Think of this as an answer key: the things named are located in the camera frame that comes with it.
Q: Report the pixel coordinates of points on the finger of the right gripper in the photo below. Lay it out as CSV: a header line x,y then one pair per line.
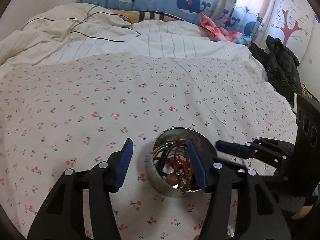
x,y
234,149

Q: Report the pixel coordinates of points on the light blue cloth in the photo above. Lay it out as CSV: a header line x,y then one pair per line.
x,y
245,40

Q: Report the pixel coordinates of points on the round silver metal tin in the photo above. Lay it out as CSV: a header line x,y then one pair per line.
x,y
169,168

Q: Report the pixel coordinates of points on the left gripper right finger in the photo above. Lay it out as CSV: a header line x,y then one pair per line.
x,y
215,178

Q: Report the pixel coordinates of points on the cherry print bed sheet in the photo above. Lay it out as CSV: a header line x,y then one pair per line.
x,y
75,114

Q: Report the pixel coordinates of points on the tan striped pillow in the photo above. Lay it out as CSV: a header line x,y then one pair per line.
x,y
139,16

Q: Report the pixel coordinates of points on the pink crumpled cloth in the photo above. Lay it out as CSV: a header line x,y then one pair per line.
x,y
217,33

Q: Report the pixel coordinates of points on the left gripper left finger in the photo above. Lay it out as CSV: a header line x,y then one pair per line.
x,y
105,178

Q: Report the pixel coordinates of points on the black jacket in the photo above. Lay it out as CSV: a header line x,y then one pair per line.
x,y
280,64

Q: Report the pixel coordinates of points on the white striped duvet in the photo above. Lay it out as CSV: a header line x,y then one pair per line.
x,y
78,30

